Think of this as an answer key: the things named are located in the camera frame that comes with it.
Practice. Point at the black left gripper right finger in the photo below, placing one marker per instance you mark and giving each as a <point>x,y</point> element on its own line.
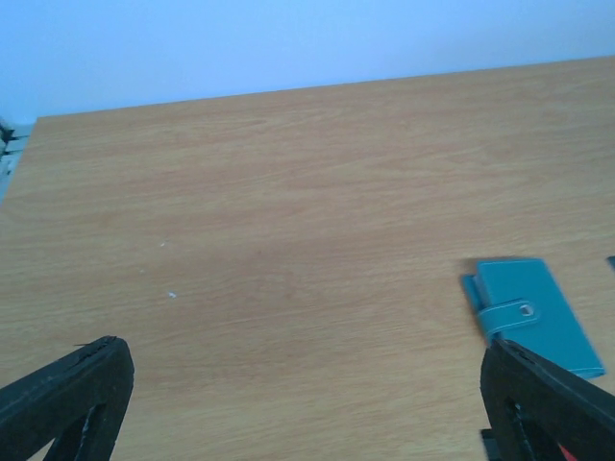
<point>533,406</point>

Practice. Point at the teal leather card holder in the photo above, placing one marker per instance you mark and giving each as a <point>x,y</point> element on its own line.
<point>519,300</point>

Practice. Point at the red VIP card in pile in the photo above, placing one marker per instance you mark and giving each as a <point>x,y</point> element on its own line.
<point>567,454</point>

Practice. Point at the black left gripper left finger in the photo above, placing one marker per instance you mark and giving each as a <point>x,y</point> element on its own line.
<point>75,405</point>

